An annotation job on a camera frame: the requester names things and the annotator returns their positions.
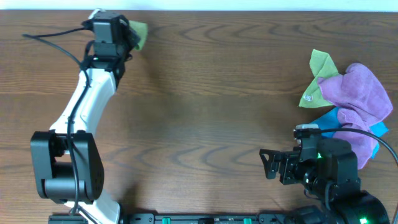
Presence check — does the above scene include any olive green cloth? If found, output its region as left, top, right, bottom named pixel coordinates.
left=298, top=49, right=339, bottom=108

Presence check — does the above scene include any blue cloth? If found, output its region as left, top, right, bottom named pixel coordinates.
left=312, top=107, right=388, bottom=167

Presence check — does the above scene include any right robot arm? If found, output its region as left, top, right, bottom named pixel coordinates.
left=259, top=135, right=389, bottom=224

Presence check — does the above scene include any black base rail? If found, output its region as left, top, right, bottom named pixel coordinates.
left=48, top=211, right=299, bottom=224

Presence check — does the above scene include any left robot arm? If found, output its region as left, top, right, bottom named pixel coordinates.
left=30, top=16, right=148, bottom=223

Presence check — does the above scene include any light green cloth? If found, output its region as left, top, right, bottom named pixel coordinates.
left=129, top=21, right=148, bottom=51

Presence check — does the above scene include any purple cloth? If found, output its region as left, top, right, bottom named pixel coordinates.
left=317, top=62, right=394, bottom=170

